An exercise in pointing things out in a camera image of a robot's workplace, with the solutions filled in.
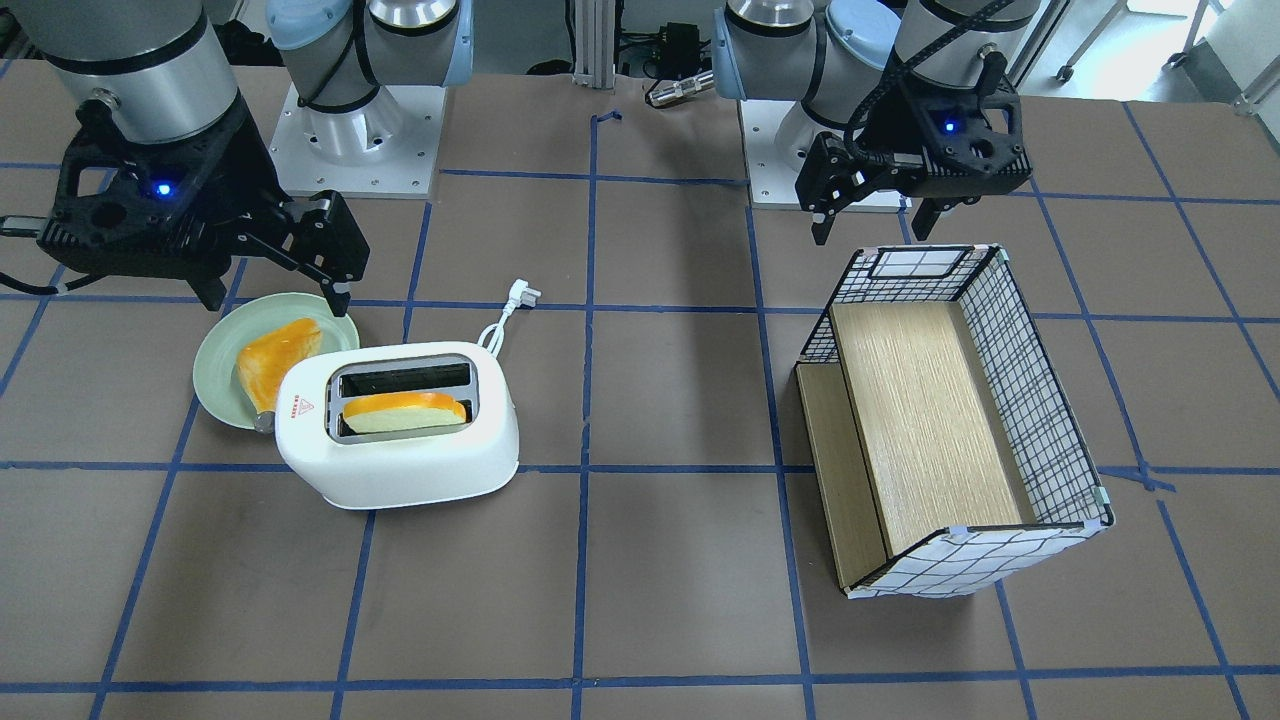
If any grid-patterned storage box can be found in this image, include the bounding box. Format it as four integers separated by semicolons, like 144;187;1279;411
795;245;1115;600

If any toasted bread on plate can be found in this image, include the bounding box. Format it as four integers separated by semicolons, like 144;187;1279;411
236;318;323;414

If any bread slice in toaster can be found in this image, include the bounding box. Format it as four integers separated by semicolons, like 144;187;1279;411
340;391;468;434

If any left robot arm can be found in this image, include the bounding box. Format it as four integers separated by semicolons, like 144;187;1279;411
712;1;1038;245

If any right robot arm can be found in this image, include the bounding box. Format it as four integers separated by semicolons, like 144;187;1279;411
3;1;474;316

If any black power adapter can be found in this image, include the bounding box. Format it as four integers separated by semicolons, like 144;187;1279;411
655;22;701;77

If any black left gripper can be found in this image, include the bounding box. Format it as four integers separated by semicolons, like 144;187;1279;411
795;61;1033;246

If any white two-slot toaster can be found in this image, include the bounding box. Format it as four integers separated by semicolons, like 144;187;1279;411
274;341;520;510

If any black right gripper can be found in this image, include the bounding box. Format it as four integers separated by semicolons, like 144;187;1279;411
37;95;370;316

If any light green plate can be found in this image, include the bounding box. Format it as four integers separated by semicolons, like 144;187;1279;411
192;292;360;430

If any aluminium frame post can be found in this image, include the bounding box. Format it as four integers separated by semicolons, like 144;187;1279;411
566;1;622;92

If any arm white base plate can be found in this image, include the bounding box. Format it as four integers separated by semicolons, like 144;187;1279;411
739;100;824;210
269;86;448;199

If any white toaster power cord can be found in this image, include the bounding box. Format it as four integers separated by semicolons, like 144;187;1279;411
476;278;543;357

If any silver metal connector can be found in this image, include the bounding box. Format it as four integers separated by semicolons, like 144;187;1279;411
644;70;716;110

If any wooden box lid board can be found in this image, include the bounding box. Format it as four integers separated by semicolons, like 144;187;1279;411
795;363;890;600

